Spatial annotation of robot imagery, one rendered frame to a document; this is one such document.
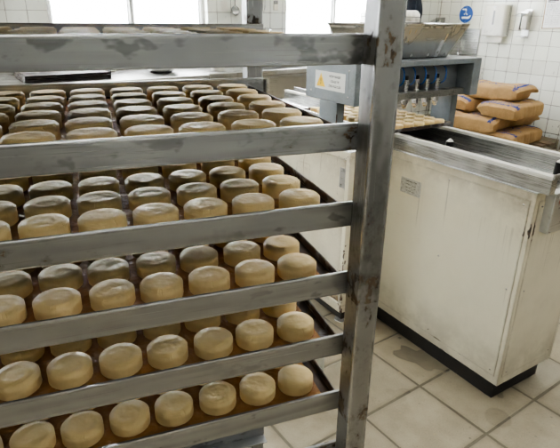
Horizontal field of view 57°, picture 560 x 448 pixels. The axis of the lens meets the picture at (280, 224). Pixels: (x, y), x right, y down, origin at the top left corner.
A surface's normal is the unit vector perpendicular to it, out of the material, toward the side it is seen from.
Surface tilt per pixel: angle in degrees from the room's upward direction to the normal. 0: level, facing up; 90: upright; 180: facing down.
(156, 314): 90
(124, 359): 0
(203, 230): 90
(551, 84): 90
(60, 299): 0
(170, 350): 0
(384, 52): 90
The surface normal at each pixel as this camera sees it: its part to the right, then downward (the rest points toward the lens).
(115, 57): 0.33, 0.37
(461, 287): -0.85, 0.19
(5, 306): 0.01, -0.92
